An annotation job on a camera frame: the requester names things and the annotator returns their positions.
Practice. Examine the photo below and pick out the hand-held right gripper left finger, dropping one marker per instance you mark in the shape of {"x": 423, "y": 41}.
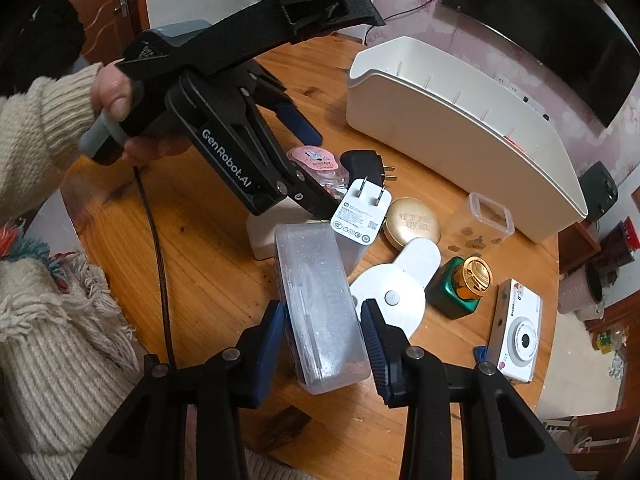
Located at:
{"x": 270, "y": 345}

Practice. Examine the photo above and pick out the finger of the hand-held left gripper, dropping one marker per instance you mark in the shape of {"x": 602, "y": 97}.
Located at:
{"x": 310, "y": 195}
{"x": 302, "y": 125}

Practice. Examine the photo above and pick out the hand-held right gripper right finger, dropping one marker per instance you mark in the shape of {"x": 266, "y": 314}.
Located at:
{"x": 374, "y": 345}

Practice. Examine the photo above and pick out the white charger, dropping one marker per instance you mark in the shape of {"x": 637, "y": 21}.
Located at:
{"x": 357, "y": 215}

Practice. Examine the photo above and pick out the translucent plastic box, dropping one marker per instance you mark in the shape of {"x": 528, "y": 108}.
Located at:
{"x": 320, "y": 310}

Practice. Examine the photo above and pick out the round translucent lid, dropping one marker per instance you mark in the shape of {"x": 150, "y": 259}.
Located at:
{"x": 412, "y": 222}

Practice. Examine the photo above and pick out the white plastic bin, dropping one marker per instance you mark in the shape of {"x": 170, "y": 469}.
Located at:
{"x": 450, "y": 125}

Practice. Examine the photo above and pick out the person's left forearm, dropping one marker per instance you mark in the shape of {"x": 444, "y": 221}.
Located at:
{"x": 45, "y": 135}

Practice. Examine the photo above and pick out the person's left hand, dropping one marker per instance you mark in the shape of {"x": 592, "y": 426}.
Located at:
{"x": 112, "y": 92}

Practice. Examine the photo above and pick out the beige tape dispenser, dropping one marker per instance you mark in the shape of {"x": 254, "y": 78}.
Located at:
{"x": 317, "y": 160}

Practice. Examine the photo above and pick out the black charger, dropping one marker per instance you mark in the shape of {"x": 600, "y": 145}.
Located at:
{"x": 360, "y": 162}

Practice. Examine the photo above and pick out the white rectangular block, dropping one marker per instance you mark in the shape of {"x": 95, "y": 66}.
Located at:
{"x": 260, "y": 240}

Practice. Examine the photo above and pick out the green perfume bottle gold cap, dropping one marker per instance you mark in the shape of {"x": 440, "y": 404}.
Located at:
{"x": 450, "y": 290}

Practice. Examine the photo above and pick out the small clear plastic container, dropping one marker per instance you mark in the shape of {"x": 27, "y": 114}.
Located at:
{"x": 470, "y": 225}

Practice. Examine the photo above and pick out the wooden door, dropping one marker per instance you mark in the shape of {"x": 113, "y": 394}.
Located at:
{"x": 107, "y": 10}

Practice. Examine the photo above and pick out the dark cloth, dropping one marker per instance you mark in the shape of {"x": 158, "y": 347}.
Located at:
{"x": 45, "y": 40}

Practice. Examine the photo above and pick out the grey trash can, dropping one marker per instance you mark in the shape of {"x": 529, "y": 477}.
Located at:
{"x": 575, "y": 290}

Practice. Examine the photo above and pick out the person's cream fringed sweater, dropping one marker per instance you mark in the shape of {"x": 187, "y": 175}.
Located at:
{"x": 60, "y": 350}

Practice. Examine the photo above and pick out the wooden sideboard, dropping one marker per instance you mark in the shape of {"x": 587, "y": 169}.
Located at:
{"x": 580, "y": 240}

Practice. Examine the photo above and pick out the yellow green bottle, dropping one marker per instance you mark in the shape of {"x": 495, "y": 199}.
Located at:
{"x": 607, "y": 340}

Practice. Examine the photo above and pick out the dark jar with red lid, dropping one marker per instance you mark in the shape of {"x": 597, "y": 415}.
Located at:
{"x": 622, "y": 245}

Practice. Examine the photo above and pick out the black television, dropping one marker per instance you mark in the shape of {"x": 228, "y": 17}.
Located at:
{"x": 550, "y": 20}

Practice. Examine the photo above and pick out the dark green toaster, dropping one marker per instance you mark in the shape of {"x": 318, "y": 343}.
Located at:
{"x": 597, "y": 187}

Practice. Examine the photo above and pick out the white compact camera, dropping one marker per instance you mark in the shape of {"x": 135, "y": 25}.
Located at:
{"x": 520, "y": 330}

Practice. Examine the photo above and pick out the white wall socket strip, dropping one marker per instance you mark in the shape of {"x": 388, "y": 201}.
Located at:
{"x": 515, "y": 91}

